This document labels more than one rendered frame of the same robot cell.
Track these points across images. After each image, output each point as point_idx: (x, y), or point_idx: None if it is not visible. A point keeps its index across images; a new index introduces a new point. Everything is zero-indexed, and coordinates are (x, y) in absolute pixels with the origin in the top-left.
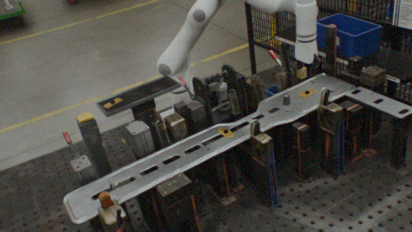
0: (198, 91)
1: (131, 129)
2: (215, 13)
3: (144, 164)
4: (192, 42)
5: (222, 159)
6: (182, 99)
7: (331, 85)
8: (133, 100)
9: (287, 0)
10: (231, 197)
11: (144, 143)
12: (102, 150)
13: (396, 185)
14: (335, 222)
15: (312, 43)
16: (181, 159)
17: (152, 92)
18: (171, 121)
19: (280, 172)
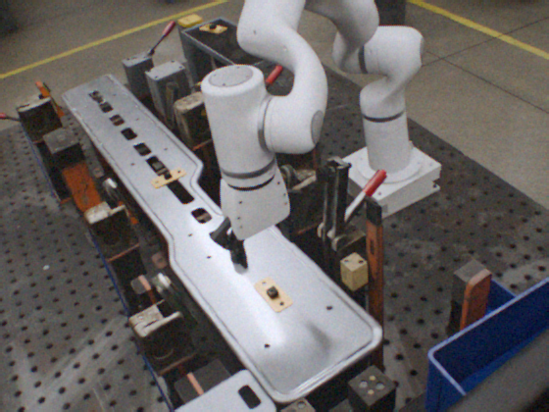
0: None
1: (159, 67)
2: None
3: (132, 113)
4: (339, 31)
5: None
6: (364, 128)
7: (302, 346)
8: (210, 42)
9: (280, 52)
10: (165, 263)
11: (154, 95)
12: (196, 77)
13: None
14: (64, 397)
15: (222, 188)
16: (122, 142)
17: (229, 51)
18: (178, 100)
19: (211, 329)
